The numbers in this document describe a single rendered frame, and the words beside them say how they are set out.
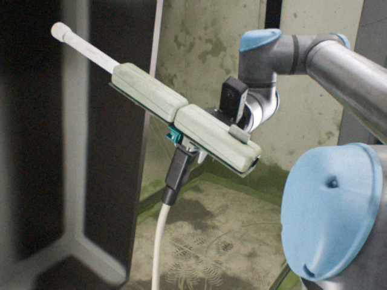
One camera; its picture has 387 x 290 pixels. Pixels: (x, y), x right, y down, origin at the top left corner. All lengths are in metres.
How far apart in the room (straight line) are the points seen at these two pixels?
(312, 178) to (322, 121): 2.32
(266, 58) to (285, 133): 1.95
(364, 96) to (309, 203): 0.31
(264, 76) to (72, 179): 1.02
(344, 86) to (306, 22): 1.92
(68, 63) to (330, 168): 1.16
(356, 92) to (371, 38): 1.85
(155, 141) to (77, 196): 1.41
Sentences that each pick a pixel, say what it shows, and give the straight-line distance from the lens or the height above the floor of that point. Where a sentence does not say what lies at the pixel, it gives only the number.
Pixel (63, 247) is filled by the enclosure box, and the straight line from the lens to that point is 1.82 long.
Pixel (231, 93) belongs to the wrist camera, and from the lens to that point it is 0.68.
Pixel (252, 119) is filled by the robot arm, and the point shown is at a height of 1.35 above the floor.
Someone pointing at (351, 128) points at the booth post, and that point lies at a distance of 2.59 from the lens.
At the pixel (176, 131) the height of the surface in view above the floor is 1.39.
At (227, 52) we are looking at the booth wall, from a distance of 2.85.
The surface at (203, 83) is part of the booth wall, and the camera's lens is 3.03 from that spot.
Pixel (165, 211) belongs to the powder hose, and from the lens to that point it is 0.75.
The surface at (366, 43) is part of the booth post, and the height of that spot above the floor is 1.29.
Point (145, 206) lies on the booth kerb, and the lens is 2.80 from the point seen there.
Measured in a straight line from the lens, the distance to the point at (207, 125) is 0.59.
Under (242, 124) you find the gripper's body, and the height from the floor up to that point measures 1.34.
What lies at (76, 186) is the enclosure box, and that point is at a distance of 1.65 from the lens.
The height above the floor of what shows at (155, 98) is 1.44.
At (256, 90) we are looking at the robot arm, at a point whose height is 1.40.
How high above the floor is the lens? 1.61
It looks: 23 degrees down
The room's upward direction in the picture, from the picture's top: straight up
